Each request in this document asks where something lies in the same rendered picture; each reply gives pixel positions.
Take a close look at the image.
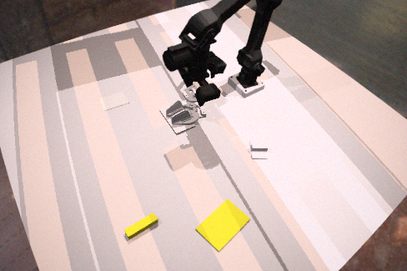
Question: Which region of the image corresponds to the yellow flat plate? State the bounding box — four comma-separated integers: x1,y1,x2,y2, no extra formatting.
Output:
195,198,250,252

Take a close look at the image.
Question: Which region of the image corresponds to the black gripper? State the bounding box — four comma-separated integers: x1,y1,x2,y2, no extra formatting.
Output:
178,61,221,107

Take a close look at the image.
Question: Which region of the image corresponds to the yellow rectangular bar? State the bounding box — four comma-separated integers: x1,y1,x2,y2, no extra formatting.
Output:
124,213,158,239

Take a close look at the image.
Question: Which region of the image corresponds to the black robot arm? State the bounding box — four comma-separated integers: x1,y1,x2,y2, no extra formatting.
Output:
163,0,283,88

